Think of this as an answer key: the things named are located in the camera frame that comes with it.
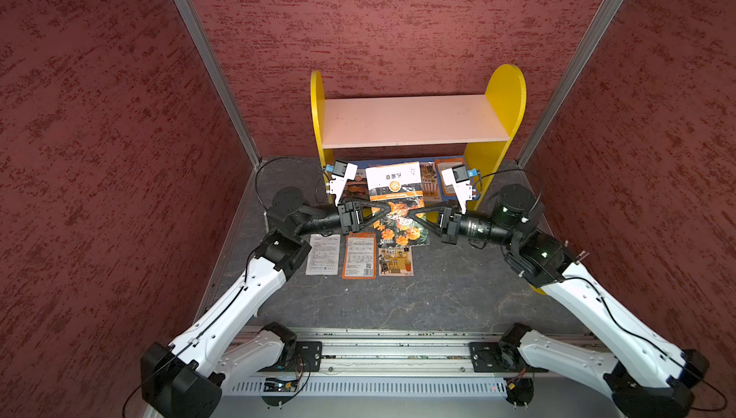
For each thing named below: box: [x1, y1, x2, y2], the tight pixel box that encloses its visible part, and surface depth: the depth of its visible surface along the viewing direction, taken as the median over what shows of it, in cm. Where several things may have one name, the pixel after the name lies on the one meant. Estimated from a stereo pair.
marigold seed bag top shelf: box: [365, 161, 431, 248], surface depth 58 cm
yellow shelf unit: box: [310, 64, 527, 211], surface depth 76 cm
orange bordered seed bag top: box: [341, 232, 377, 280], surface depth 94 cm
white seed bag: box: [305, 233, 341, 276], surface depth 94 cm
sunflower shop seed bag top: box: [377, 245, 414, 278], surface depth 94 cm
